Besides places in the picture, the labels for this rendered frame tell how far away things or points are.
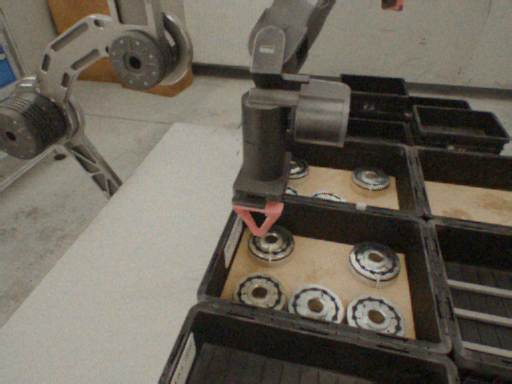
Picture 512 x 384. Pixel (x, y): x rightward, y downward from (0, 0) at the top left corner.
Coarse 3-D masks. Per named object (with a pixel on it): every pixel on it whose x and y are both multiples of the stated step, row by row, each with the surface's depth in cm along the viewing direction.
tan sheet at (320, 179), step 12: (312, 168) 105; (324, 168) 105; (312, 180) 100; (324, 180) 100; (336, 180) 100; (348, 180) 100; (300, 192) 96; (312, 192) 96; (336, 192) 96; (348, 192) 96; (372, 204) 92; (384, 204) 92; (396, 204) 92
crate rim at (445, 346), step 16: (320, 208) 76; (336, 208) 76; (352, 208) 76; (224, 240) 68; (432, 256) 65; (208, 272) 62; (432, 272) 62; (432, 288) 60; (224, 304) 57; (240, 304) 57; (288, 320) 55; (304, 320) 55; (320, 320) 55; (368, 336) 53; (384, 336) 54; (400, 336) 53; (448, 336) 53; (432, 352) 51; (448, 352) 52
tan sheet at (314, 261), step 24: (312, 240) 82; (240, 264) 76; (288, 264) 76; (312, 264) 77; (336, 264) 77; (288, 288) 72; (336, 288) 72; (360, 288) 72; (384, 288) 72; (408, 288) 72; (408, 312) 67; (408, 336) 64
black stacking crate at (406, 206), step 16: (288, 144) 103; (304, 144) 102; (352, 144) 98; (368, 144) 97; (320, 160) 104; (336, 160) 103; (352, 160) 101; (368, 160) 100; (384, 160) 99; (400, 160) 98; (400, 176) 95; (400, 192) 92; (400, 208) 90
